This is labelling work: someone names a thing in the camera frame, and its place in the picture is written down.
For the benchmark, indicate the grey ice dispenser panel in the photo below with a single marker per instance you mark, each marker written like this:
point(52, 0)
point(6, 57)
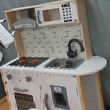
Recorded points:
point(59, 96)

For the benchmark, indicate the black toy stovetop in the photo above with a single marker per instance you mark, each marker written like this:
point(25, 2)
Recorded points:
point(29, 61)

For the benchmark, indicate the red left stove knob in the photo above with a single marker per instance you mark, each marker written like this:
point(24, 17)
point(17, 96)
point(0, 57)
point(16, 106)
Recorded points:
point(9, 76)

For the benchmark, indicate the grey fridge door handle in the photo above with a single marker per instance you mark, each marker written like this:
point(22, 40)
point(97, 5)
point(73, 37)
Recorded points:
point(46, 102)

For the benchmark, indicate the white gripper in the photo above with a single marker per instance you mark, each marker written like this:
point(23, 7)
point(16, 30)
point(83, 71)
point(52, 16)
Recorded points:
point(1, 32)

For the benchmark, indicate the grey toy sink basin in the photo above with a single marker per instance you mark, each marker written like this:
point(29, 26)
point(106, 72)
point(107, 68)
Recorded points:
point(64, 63)

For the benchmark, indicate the white toy microwave door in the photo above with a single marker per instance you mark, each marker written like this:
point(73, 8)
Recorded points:
point(49, 15)

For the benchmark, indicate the red stove knob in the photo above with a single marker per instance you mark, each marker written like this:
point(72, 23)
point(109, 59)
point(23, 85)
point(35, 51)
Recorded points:
point(9, 76)
point(28, 79)

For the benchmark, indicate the grey range hood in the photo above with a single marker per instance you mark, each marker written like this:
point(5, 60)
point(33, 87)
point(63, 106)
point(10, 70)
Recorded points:
point(24, 21)

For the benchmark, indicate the red right stove knob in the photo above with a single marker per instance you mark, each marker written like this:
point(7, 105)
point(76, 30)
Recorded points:
point(28, 79)

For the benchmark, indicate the wooden toy kitchen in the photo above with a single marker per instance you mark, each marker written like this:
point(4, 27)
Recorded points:
point(69, 39)

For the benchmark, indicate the toy oven door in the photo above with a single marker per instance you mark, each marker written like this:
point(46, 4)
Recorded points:
point(24, 99)

